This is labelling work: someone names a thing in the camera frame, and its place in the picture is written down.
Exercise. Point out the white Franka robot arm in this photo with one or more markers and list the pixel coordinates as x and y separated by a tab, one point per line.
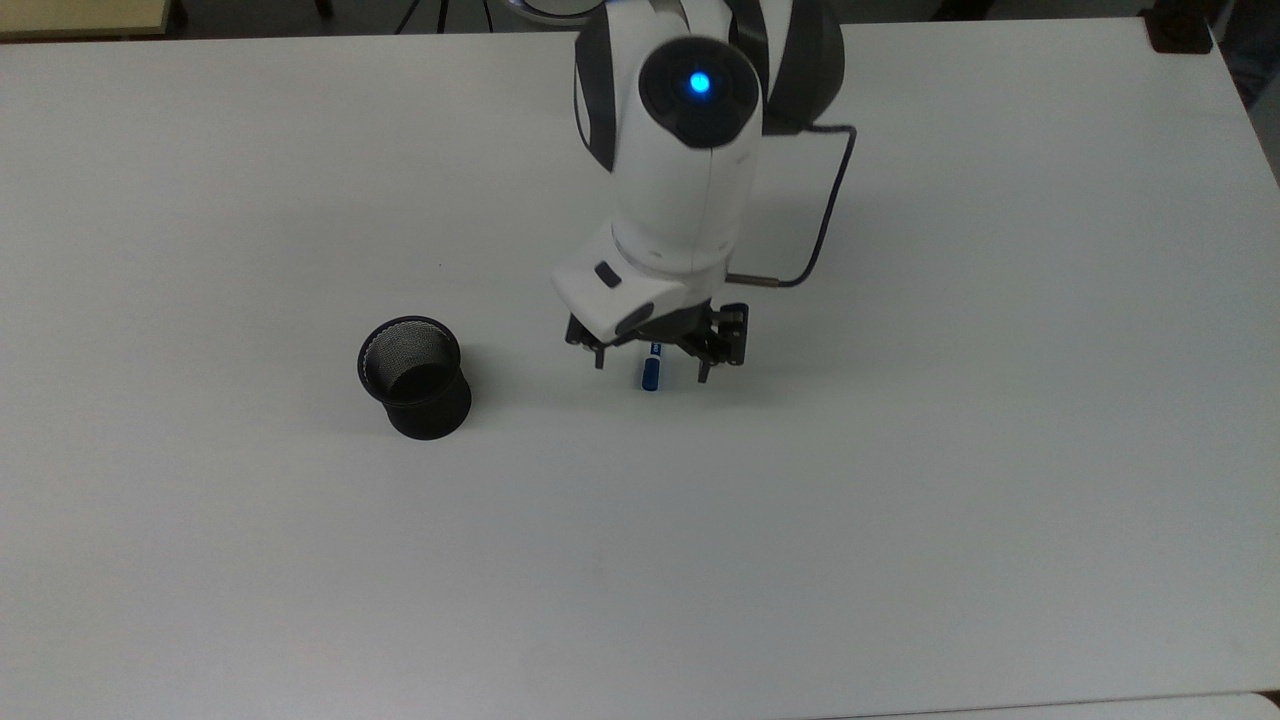
680	180

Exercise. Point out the blue capped white marker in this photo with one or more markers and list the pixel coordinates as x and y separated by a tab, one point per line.
651	375

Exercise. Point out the white adjacent table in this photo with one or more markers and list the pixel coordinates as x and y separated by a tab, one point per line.
1150	710

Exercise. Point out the black mesh pen cup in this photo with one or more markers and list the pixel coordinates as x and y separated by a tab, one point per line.
430	415

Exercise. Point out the black table clamp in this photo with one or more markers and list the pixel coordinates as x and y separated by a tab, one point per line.
1180	35

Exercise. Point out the light wooden table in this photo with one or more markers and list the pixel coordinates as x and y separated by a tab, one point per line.
80	15

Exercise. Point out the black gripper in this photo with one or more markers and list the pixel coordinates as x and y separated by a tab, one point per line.
685	330

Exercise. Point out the black tripod legs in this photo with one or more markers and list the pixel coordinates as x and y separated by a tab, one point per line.
443	15

